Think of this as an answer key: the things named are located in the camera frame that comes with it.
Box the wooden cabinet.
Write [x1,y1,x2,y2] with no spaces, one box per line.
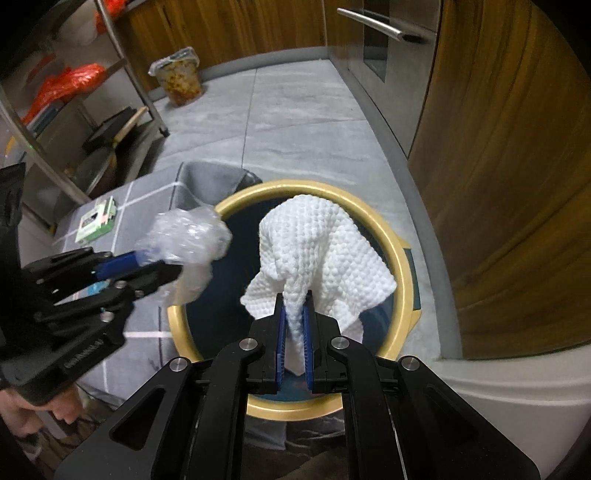
[409,0,591,361]
[129,0,329,80]

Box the wooden handle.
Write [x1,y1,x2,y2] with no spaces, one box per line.
[113,107,149,149]

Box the red plastic bag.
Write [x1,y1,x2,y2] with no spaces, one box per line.
[23,63,108,123]
[95,0,131,36]

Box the stainless steel oven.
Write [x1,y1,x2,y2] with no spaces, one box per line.
[325,0,445,156]

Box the blue bin with yellow rim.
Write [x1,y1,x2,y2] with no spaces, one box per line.
[167,180,423,423]

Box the dark round pan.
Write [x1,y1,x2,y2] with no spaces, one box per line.
[73,147,119,195]

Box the plastic-covered food container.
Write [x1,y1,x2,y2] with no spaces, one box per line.
[148,46,204,108]

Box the white textured cloth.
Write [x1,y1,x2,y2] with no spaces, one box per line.
[240,194,398,377]

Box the clear plastic wrap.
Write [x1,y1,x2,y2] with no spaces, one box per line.
[136,206,232,306]

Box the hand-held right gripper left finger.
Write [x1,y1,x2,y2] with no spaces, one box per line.
[54,292,289,480]

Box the black flat tray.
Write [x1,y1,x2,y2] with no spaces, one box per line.
[82,108,136,149]

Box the person's left hand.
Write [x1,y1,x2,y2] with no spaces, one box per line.
[0,384,87,439]

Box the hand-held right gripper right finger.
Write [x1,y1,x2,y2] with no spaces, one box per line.
[302,291,541,480]

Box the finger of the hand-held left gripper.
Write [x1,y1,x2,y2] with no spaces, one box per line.
[34,262,182,325]
[23,248,158,296]

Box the green and white box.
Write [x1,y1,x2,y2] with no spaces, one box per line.
[76,196,118,244]

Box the metal shelf rack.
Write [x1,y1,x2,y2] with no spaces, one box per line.
[0,0,171,232]

